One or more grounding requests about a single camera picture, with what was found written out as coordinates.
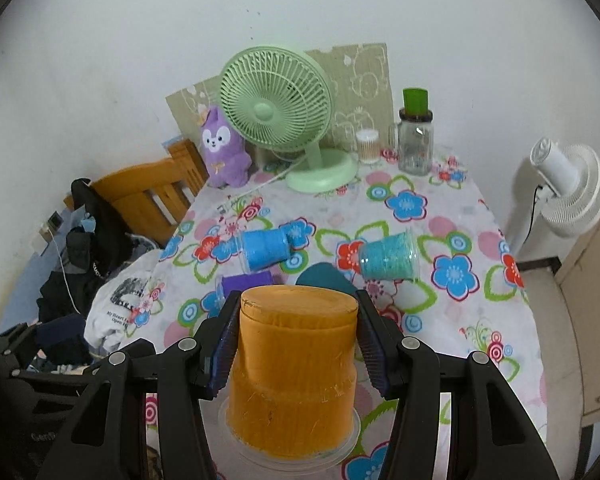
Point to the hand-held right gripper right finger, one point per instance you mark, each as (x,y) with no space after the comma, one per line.
(374,355)

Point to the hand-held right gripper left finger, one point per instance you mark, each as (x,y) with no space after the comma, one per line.
(219,355)

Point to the orange yarn-wrapped cup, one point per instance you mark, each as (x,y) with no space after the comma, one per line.
(295,370)

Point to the purple yarn-wrapped cup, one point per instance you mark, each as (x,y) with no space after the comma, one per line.
(245,282)

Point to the dark teal yarn-wrapped cup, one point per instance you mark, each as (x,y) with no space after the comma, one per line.
(325,277)

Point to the blue yarn-wrapped cup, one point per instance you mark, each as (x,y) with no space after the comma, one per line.
(264,249)

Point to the floral tablecloth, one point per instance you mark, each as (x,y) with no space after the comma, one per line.
(430,320)

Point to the white printed shirt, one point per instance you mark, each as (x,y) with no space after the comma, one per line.
(122,305)

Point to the pile of dark clothes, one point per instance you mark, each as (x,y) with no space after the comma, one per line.
(80,280)

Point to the wooden chair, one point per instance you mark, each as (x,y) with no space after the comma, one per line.
(150,190)

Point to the purple plush toy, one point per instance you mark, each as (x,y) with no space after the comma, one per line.
(222,149)

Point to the cotton swab container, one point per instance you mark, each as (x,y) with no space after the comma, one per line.
(368,146)

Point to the small clear glass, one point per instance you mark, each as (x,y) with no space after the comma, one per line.
(392,136)

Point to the glass jar with green lid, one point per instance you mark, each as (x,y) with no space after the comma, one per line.
(415,135)

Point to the white standing fan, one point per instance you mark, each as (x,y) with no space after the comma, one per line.
(565,190)

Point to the green desk fan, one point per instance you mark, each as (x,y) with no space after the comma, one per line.
(280,110)

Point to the printed cardboard sheet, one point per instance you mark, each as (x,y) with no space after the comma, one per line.
(360,85)

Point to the wall power outlet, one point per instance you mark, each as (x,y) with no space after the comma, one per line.
(53,220)

